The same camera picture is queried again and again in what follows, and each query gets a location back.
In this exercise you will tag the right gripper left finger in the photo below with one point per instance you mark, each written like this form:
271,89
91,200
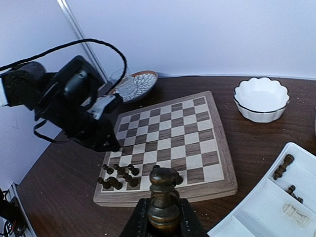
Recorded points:
137,224

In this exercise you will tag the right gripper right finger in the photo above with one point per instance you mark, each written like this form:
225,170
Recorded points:
190,226

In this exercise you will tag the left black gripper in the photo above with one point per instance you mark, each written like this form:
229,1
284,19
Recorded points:
77,123

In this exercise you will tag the dark chess queen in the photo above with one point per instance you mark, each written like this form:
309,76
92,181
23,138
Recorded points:
163,213

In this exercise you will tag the dark chess piece new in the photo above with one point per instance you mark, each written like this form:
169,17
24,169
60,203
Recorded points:
132,182

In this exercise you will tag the dark chess rook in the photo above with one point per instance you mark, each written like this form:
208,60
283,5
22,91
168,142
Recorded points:
178,179

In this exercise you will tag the dark chess piece corner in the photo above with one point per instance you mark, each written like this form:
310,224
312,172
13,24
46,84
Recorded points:
105,184

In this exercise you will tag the dark chess pawn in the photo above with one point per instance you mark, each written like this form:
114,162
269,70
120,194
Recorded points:
134,170

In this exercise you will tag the dark chess piece small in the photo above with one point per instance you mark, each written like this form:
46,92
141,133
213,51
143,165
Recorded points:
120,170

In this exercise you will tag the dark chess piece front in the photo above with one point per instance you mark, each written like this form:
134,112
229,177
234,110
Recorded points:
108,170

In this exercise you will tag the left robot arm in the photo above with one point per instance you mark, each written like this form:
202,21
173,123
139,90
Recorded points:
27,83

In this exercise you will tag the wooden chess board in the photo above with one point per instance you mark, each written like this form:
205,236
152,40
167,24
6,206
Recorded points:
185,134

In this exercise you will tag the white chess piece lone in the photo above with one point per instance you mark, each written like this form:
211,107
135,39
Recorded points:
291,211

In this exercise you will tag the dark chess pieces pile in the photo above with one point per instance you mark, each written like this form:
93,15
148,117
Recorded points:
282,168

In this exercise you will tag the clear drinking glass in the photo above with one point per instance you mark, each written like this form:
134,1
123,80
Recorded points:
125,87

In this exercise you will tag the patterned ceramic plate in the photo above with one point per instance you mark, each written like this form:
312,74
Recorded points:
144,82

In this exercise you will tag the white foam tray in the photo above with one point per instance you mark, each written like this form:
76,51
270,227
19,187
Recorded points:
260,213

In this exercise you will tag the white fluted bowl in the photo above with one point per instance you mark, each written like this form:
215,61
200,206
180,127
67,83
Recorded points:
261,100

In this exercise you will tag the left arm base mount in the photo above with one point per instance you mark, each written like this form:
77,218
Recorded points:
15,222

